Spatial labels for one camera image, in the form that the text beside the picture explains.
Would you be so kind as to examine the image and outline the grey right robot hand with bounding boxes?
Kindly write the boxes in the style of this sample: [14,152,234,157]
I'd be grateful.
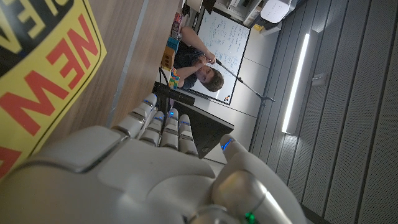
[0,93,308,224]

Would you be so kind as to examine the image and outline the yellow sticker with red letters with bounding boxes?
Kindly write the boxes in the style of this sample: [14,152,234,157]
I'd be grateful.
[0,0,108,181]

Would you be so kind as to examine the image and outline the black monitor on stand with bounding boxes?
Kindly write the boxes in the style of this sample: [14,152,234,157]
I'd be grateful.
[151,81,234,159]

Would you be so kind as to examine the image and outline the multicolour building blocks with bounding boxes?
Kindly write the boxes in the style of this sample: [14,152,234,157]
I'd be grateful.
[168,67,181,90]

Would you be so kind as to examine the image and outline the wooden block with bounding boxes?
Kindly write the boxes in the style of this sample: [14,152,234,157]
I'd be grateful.
[160,45,175,71]

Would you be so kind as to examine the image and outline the seated person in dark shirt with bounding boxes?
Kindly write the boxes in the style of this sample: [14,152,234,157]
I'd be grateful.
[172,26,225,93]

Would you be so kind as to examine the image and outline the blue cube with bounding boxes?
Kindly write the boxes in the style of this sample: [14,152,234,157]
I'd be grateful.
[165,37,180,54]

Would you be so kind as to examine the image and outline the black reacher grabber stick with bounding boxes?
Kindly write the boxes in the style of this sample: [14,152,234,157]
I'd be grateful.
[214,58,276,108]

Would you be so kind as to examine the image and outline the pink patterned box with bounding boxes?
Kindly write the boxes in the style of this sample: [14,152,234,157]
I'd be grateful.
[171,12,183,40]

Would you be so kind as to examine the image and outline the long ceiling light bar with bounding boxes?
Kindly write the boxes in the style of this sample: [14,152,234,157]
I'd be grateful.
[281,32,311,134]

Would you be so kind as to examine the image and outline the white ceiling mounted unit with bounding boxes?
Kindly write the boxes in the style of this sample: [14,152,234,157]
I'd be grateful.
[260,0,293,24]

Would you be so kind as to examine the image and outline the whiteboard with black frame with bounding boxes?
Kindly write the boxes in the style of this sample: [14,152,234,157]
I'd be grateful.
[188,9,251,106]

